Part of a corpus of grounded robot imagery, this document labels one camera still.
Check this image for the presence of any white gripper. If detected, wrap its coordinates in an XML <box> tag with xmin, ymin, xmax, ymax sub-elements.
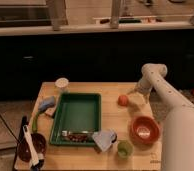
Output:
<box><xmin>127</xmin><ymin>77</ymin><xmax>153</xmax><ymax>103</ymax></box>

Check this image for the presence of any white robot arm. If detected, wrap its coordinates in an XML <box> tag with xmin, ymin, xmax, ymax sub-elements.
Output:
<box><xmin>129</xmin><ymin>63</ymin><xmax>194</xmax><ymax>171</ymax></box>

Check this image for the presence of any red apple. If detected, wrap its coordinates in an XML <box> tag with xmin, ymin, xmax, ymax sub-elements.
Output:
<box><xmin>118</xmin><ymin>95</ymin><xmax>129</xmax><ymax>106</ymax></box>

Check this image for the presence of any green plastic tray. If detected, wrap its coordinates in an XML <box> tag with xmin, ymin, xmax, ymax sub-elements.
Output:
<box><xmin>49</xmin><ymin>93</ymin><xmax>101</xmax><ymax>147</ymax></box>

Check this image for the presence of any green cup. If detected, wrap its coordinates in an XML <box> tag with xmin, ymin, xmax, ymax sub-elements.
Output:
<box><xmin>117</xmin><ymin>140</ymin><xmax>133</xmax><ymax>159</ymax></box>

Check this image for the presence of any light blue cloth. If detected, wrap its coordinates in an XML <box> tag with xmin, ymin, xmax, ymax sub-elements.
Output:
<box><xmin>92</xmin><ymin>130</ymin><xmax>117</xmax><ymax>152</ymax></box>

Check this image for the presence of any red snack packet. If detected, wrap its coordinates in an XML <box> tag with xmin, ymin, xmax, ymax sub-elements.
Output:
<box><xmin>61</xmin><ymin>130</ymin><xmax>92</xmax><ymax>142</ymax></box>

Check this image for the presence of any white cup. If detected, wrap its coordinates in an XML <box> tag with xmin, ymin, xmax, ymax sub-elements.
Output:
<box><xmin>55</xmin><ymin>78</ymin><xmax>69</xmax><ymax>93</ymax></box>

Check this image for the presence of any dark red bowl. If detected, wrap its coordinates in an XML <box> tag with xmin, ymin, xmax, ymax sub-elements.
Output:
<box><xmin>16</xmin><ymin>132</ymin><xmax>48</xmax><ymax>163</ymax></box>

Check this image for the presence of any green handled utensil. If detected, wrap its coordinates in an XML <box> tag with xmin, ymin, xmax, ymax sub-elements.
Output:
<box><xmin>32</xmin><ymin>111</ymin><xmax>43</xmax><ymax>133</ymax></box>

